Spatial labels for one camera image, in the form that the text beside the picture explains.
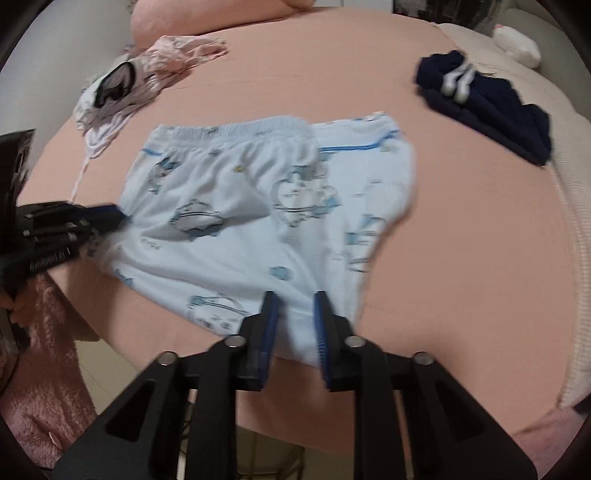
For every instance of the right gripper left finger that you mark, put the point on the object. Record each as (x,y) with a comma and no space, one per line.
(179,401)

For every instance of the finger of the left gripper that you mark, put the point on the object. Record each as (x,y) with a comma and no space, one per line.
(67,239)
(61,214)

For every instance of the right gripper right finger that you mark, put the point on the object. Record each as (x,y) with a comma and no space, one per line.
(413,419)

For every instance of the light blue cartoon shorts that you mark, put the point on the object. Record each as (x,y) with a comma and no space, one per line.
(217,216)

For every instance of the white navy-trimmed shirt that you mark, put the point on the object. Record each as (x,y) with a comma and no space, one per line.
(106,106)

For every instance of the pink fluffy rug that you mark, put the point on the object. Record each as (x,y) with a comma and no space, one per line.
(47,405)

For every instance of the pink patterned garment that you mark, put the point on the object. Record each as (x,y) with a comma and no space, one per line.
(176,54)

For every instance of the pink rolled duvet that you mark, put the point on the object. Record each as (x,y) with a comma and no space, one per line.
(152,19)

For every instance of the beige bed blanket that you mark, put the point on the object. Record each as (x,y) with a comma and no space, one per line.
(570,167)

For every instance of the navy striped folded garment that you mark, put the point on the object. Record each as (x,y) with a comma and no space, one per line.
(451,85)

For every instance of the white plush pillow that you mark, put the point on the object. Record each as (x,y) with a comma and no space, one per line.
(517,45)

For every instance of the grey padded headboard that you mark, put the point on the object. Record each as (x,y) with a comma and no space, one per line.
(561,63)

